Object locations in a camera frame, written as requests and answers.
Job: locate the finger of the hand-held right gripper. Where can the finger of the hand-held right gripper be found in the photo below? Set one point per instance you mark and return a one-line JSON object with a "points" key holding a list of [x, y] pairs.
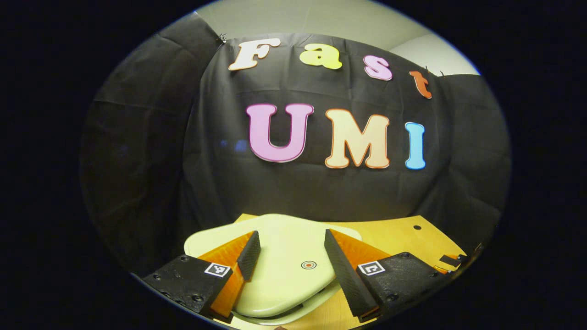
{"points": [[449, 261]]}

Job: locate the black backdrop cloth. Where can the black backdrop cloth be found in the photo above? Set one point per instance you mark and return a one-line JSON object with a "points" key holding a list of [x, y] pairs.
{"points": [[298, 188]]}

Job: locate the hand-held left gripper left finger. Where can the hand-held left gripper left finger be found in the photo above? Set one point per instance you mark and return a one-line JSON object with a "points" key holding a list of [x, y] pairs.
{"points": [[250, 254]]}

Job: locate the wooden desktop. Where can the wooden desktop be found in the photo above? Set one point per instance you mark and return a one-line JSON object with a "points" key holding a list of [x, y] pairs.
{"points": [[399, 233]]}

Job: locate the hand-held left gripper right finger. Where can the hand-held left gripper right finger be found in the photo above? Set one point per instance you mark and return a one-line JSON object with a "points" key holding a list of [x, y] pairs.
{"points": [[346, 275]]}

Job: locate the green desktop garbage bin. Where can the green desktop garbage bin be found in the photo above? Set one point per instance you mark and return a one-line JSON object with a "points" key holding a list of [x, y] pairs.
{"points": [[284, 256]]}

